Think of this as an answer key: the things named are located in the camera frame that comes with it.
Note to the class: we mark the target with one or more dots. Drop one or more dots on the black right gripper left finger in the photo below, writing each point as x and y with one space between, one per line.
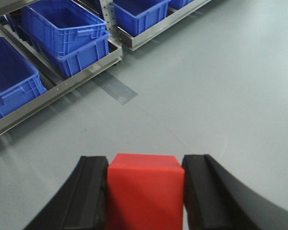
80 203

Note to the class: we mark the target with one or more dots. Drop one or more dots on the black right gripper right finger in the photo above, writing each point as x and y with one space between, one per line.
216 200

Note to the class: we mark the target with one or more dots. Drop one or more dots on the red cube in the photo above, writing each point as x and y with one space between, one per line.
145 192

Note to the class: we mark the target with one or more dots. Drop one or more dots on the steel shelf rack left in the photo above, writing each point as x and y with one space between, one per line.
57 86

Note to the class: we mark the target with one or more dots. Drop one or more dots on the blue bin near left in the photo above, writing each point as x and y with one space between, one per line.
19 80

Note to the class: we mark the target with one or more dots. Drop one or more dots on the stacked blue bin lower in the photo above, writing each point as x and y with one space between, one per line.
77 60

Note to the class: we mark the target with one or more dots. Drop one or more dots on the stacked blue bin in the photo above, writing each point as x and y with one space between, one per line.
61 25
77 60

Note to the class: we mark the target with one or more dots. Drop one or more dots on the stacked blue bin upper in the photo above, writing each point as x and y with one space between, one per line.
61 25

